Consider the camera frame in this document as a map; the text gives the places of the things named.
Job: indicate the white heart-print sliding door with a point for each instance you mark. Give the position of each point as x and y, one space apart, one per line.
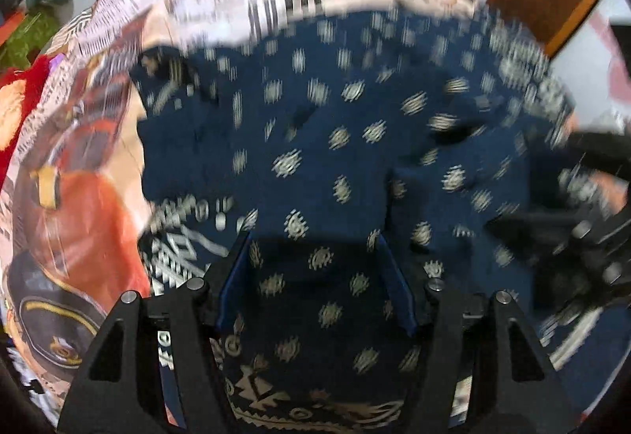
591 49

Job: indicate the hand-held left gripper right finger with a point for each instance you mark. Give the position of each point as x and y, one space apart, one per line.
397 288

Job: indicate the red plush toy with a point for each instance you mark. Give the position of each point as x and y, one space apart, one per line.
22 118

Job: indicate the navy patterned zip jacket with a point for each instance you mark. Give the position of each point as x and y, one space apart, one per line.
335 143

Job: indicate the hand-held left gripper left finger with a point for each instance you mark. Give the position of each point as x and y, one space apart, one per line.
229 288

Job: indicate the printed blanket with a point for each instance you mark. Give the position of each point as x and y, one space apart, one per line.
98 168

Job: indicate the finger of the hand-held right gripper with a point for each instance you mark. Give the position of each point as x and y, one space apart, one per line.
601 146
537 229

